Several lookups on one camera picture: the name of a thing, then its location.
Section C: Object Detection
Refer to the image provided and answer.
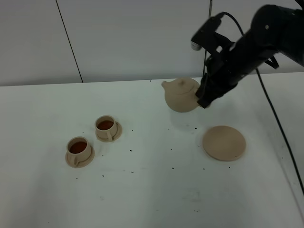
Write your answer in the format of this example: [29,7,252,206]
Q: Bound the beige near teacup with saucer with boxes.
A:
[65,136,95,168]

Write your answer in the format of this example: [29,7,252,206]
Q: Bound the beige round teapot tray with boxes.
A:
[202,125,247,162]

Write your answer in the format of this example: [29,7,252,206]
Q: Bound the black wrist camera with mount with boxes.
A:
[191,12,234,58]

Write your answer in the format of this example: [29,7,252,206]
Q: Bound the thin black camera cable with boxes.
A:
[213,11,304,190]

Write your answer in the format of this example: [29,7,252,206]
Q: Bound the beige teapot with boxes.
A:
[161,78,200,113]

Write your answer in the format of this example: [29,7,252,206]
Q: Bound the beige teacup with saucer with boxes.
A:
[65,136,95,168]
[95,115,122,143]

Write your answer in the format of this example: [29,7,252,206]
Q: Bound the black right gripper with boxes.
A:
[195,26,280,108]

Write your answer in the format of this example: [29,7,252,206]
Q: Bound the beige far teacup with saucer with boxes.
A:
[95,115,122,143]

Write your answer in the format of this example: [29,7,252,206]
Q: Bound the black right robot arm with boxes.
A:
[191,5,304,108]

